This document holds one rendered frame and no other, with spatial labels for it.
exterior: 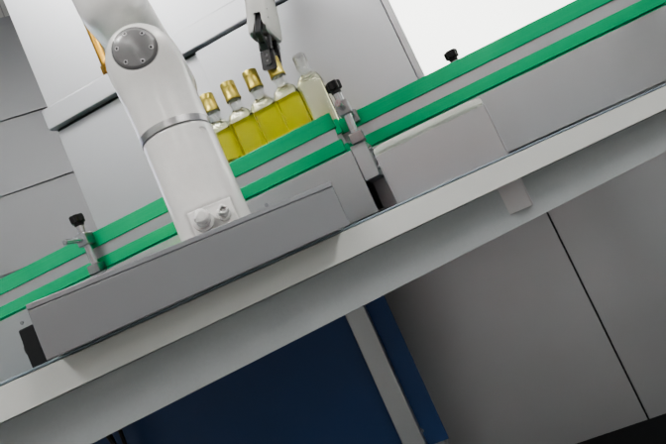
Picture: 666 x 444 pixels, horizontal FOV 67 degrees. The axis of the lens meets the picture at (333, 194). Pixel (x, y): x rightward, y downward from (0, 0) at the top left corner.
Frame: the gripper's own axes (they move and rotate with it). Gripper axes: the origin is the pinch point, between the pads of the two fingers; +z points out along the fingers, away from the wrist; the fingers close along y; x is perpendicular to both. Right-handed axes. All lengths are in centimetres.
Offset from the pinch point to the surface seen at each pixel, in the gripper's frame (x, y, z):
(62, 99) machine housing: -64, -12, -7
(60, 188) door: -196, -164, -6
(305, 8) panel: 7.0, -12.3, -15.0
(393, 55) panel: 25.9, -12.5, 0.9
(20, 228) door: -216, -150, 14
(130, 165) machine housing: -48, -15, 13
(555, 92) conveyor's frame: 55, 5, 20
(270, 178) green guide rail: -0.2, 13.5, 26.3
